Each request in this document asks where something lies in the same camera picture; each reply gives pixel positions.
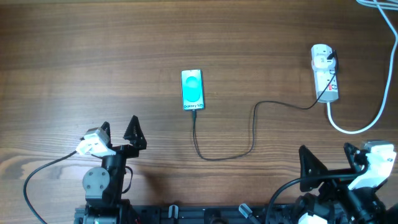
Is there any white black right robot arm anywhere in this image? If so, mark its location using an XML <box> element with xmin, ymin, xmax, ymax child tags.
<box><xmin>264</xmin><ymin>141</ymin><xmax>397</xmax><ymax>223</ymax></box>

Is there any white power strip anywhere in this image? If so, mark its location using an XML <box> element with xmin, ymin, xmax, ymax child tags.
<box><xmin>311</xmin><ymin>44</ymin><xmax>338</xmax><ymax>103</ymax></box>

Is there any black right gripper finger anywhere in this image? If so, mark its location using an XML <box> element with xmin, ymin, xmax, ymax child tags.
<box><xmin>343</xmin><ymin>142</ymin><xmax>368</xmax><ymax>171</ymax></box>
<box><xmin>298</xmin><ymin>145</ymin><xmax>328</xmax><ymax>192</ymax></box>

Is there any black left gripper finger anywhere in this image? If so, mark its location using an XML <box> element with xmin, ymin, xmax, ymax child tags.
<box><xmin>101</xmin><ymin>121</ymin><xmax>111</xmax><ymax>146</ymax></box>
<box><xmin>123</xmin><ymin>115</ymin><xmax>147</xmax><ymax>150</ymax></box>

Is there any white power cord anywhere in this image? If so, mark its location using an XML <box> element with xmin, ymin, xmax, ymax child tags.
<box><xmin>326</xmin><ymin>0</ymin><xmax>398</xmax><ymax>135</ymax></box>

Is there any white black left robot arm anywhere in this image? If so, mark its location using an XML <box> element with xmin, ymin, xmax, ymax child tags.
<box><xmin>23</xmin><ymin>115</ymin><xmax>147</xmax><ymax>223</ymax></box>

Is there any blue screen smartphone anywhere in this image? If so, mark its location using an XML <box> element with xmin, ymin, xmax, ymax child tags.
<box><xmin>181</xmin><ymin>69</ymin><xmax>205</xmax><ymax>111</ymax></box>

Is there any black charger cable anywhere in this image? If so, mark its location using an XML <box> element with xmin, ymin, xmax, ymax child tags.
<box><xmin>190</xmin><ymin>68</ymin><xmax>338</xmax><ymax>162</ymax></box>

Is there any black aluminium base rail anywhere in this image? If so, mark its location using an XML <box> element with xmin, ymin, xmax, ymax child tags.
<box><xmin>74</xmin><ymin>203</ymin><xmax>352</xmax><ymax>224</ymax></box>

